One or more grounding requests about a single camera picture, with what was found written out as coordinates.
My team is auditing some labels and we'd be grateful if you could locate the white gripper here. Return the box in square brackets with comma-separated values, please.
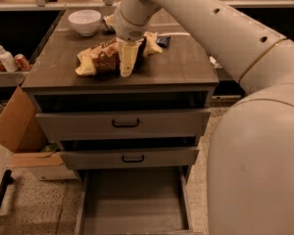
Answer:
[103, 2, 151, 77]

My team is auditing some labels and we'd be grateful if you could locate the white pump bottle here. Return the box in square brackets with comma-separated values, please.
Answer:
[0, 44, 18, 72]

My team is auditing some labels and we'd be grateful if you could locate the brown chip bag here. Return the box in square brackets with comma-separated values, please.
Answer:
[75, 31, 163, 75]

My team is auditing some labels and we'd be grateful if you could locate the drawer with handle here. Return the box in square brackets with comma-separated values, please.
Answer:
[60, 147, 199, 170]
[36, 109, 210, 141]

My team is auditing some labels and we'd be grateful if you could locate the grey drawer cabinet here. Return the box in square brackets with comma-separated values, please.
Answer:
[22, 5, 220, 235]

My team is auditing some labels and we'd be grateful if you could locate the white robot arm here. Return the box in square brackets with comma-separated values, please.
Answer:
[113, 0, 294, 235]

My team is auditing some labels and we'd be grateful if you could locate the white ceramic bowl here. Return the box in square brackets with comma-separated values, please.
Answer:
[68, 10, 101, 36]

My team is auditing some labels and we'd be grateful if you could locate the middle drawer with handle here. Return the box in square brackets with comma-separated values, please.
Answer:
[60, 147, 199, 170]

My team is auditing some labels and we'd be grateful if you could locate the dark blue snack bar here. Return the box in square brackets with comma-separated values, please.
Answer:
[156, 36, 171, 48]

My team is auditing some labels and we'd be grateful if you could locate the top drawer with handle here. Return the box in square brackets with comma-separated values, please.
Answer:
[36, 109, 210, 141]

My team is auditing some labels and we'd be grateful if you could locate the cardboard box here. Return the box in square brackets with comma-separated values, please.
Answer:
[0, 87, 76, 180]

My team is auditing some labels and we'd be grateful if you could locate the open bottom drawer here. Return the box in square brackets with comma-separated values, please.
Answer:
[74, 166, 193, 235]

